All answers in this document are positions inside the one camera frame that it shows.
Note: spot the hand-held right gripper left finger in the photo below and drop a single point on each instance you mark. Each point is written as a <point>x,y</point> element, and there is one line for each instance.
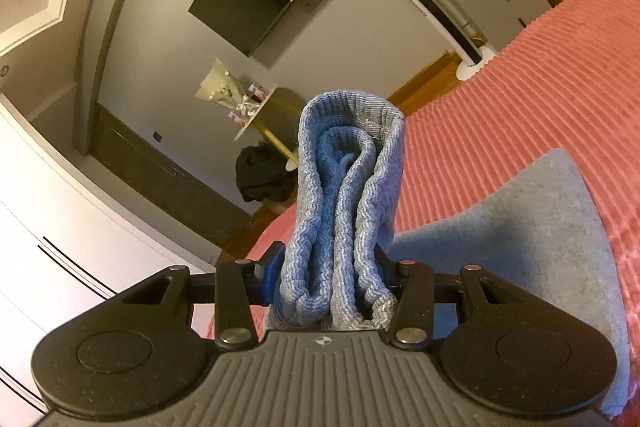
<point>272,264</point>

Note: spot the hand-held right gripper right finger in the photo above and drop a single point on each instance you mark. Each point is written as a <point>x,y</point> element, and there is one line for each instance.
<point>402,279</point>

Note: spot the grey-blue sweatpants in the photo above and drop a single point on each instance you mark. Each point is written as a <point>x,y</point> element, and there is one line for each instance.
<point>345,207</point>

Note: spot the black bag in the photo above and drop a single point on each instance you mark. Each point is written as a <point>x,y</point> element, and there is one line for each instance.
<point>262,174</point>

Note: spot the yellow round side table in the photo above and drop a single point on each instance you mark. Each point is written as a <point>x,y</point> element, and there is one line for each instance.
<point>272,127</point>

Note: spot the dark wooden cabinet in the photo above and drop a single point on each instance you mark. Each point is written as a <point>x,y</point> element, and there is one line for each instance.
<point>165,177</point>

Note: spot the small pink boxes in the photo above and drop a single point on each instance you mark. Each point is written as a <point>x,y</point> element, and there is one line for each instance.
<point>259,92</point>

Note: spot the wrapped gift bouquet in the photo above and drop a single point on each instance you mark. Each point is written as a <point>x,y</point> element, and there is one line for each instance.
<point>220,89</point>

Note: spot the white wardrobe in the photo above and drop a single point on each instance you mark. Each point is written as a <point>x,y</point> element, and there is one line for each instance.
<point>60,232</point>

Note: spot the pink ribbed blanket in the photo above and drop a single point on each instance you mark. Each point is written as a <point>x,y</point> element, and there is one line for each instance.
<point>500,82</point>

